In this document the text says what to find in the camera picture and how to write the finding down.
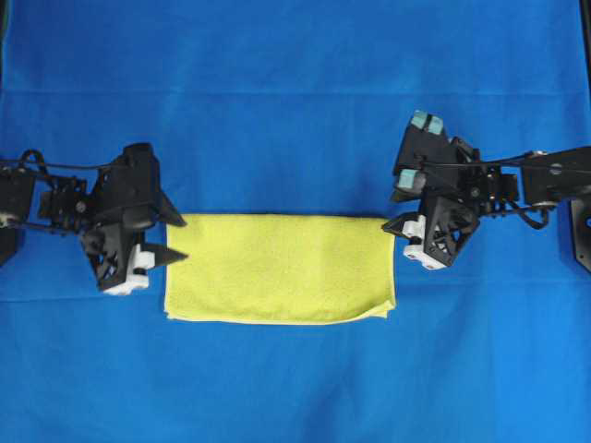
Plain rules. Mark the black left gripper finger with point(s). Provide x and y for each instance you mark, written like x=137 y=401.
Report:
x=153 y=256
x=164 y=211

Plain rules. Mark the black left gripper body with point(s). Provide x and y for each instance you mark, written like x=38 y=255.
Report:
x=111 y=217

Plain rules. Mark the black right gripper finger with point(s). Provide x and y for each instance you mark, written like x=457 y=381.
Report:
x=406 y=225

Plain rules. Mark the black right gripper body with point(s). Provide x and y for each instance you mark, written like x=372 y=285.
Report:
x=449 y=219

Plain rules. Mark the yellow-green microfiber towel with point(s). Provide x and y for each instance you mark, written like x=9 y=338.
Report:
x=280 y=269

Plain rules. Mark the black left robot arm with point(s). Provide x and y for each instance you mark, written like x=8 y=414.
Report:
x=22 y=182

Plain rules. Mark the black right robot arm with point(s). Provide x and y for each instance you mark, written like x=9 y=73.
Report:
x=545 y=180

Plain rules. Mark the blue table cloth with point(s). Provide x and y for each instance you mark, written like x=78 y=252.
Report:
x=297 y=107

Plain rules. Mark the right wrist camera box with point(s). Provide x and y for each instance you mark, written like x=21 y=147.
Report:
x=424 y=140

